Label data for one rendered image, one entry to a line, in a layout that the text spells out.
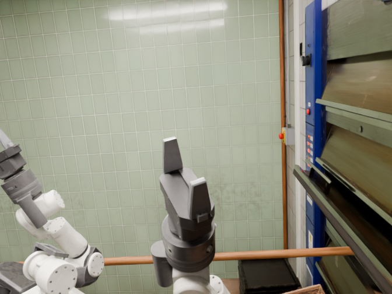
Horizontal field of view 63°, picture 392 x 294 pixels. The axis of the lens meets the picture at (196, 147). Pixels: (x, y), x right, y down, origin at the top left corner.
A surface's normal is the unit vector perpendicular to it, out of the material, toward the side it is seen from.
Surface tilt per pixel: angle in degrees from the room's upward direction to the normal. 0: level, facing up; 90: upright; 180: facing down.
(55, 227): 30
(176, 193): 23
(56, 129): 90
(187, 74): 90
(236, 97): 90
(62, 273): 90
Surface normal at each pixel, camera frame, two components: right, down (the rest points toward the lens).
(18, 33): -0.07, 0.21
